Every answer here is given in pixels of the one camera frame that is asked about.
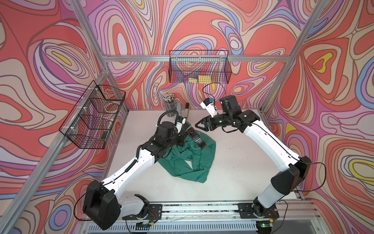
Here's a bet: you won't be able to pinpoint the left black wire basket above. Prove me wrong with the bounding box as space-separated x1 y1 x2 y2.
59 81 126 149

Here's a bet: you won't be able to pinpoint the aluminium front rail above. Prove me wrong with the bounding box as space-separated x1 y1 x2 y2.
83 200 318 223

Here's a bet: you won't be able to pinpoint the clear cup of pencils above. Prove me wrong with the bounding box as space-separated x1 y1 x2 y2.
164 93 176 111

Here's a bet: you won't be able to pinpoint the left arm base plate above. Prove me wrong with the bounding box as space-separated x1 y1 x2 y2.
122 204 163 221

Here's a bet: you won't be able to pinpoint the black leather belt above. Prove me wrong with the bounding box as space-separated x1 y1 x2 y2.
185 122 207 150

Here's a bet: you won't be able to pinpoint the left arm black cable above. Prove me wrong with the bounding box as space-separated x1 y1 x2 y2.
72 110 179 221

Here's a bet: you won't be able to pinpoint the back black wire basket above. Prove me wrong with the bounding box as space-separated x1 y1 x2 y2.
168 49 232 84

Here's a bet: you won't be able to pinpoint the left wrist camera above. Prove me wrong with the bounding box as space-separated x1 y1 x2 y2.
175 116 186 133

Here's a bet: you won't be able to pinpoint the green trousers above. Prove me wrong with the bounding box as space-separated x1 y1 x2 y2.
158 131 216 183

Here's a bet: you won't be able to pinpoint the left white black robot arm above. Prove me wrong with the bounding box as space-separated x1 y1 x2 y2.
82 121 191 230

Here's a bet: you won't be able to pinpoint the light blue stapler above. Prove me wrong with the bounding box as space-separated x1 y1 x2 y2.
176 102 182 117

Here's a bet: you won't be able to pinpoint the yellow sticky note pad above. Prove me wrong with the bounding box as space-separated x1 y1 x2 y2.
198 75 212 84

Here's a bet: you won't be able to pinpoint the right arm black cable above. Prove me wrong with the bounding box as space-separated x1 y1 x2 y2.
201 82 327 194

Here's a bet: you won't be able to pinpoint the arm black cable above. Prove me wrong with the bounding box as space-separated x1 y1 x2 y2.
201 82 327 194
72 110 179 221

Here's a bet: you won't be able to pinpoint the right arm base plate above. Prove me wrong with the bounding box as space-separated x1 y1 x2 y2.
234 203 280 220

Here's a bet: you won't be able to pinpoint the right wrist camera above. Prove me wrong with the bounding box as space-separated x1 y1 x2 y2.
200 98 218 118

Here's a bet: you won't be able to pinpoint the beige black stapler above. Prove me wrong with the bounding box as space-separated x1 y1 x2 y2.
182 102 190 120

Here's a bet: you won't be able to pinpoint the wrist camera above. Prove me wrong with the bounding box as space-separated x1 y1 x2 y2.
200 98 218 118
175 116 186 133

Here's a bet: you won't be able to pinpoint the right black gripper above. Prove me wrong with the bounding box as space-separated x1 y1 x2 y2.
195 113 232 132

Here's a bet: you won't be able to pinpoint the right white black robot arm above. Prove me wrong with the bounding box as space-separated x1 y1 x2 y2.
195 95 312 216

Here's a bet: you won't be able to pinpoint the black wire basket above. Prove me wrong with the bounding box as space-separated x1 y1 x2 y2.
168 49 232 84
59 81 126 149

